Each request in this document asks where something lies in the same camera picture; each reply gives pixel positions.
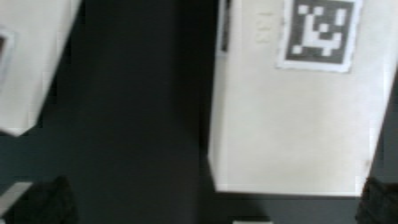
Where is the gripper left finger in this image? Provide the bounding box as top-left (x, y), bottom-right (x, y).
top-left (0, 176), bottom-right (77, 224)

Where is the small white flat panel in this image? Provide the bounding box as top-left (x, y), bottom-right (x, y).
top-left (0, 0), bottom-right (81, 136)

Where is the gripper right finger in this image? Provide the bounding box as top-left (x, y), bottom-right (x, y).
top-left (355, 178), bottom-right (398, 224)

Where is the white closed box part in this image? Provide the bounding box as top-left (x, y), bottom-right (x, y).
top-left (207, 0), bottom-right (398, 197)

